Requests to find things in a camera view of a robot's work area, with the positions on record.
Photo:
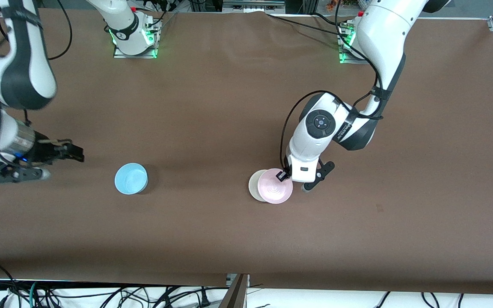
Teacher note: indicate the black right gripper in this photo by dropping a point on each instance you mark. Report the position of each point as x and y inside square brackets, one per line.
[44, 150]

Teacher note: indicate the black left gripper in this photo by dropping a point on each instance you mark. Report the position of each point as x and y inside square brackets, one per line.
[281, 175]

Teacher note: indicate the pink bowl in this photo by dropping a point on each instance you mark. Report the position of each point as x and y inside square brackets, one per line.
[274, 191]

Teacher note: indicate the light blue bowl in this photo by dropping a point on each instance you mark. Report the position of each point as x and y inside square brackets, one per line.
[130, 179]

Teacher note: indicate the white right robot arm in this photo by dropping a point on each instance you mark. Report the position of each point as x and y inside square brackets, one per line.
[43, 79]

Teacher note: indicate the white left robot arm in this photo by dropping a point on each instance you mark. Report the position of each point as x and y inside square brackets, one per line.
[383, 34]

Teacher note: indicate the white bowl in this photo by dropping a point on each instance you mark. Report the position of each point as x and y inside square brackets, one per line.
[254, 186]

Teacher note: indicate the brown table cover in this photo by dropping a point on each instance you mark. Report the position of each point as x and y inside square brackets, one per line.
[229, 107]

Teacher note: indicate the orange background item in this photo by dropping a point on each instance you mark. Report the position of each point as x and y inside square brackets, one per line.
[333, 5]

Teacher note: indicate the grey metal post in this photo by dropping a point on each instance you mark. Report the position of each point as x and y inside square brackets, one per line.
[236, 295]

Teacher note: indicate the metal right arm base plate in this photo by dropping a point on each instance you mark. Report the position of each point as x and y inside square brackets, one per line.
[151, 49]

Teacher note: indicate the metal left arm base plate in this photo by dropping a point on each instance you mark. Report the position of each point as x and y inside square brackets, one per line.
[344, 57]

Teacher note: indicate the grey metal rail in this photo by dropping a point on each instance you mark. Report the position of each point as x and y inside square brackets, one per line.
[253, 5]

